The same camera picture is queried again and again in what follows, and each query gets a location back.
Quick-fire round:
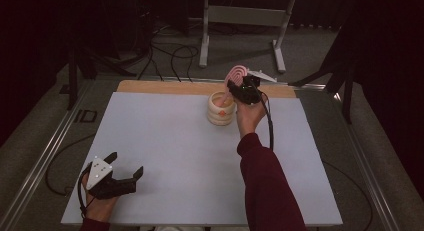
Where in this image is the black floor cable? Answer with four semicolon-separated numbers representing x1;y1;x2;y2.
137;30;165;83
170;44;200;83

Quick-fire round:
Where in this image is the cream ribbed holder cup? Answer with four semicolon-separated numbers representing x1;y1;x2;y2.
207;90;237;127

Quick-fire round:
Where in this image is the pink hairbrush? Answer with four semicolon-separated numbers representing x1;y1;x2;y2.
218;64;250;108

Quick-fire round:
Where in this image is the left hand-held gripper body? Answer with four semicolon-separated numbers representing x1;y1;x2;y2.
85;156;138;201

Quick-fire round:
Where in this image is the right hand-held gripper cable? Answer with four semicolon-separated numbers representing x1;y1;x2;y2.
259;91;374;231

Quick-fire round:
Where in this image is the person's left hand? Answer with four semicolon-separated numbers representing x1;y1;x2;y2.
82;173;119;223

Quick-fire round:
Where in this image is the dark equipment rack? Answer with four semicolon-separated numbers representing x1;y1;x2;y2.
132;0;156;55

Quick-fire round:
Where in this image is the pale lavender table mat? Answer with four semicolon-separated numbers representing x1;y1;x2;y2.
60;91;344;226

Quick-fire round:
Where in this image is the black tripod stand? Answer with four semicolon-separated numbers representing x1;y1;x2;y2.
59;45;138;111
289;9;355;125

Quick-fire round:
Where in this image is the person's right hand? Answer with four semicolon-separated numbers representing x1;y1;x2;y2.
234;93;268;139

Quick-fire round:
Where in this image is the hand-held gripper cable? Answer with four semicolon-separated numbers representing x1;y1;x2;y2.
45;134;97;219
259;91;374;231

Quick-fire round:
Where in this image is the left hand-held gripper cable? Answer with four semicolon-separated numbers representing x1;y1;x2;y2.
45;134;97;219

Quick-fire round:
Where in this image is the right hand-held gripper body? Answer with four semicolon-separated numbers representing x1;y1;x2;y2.
233;69;278;105

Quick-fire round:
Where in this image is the white metal desk frame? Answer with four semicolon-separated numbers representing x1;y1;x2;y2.
198;0;297;74

